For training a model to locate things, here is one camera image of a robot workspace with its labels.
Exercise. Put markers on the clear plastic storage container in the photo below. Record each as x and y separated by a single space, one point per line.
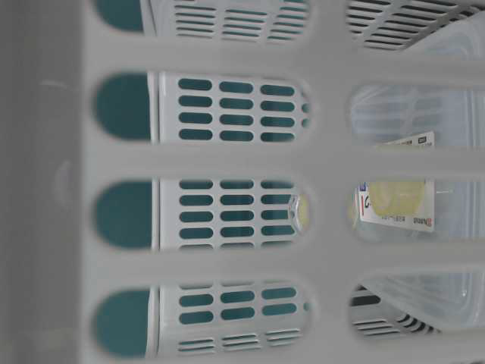
423 116

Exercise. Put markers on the packaged cellophane tape roll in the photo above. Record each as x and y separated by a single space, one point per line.
404 203

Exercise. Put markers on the white plastic shopping basket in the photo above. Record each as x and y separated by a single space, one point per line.
55 161

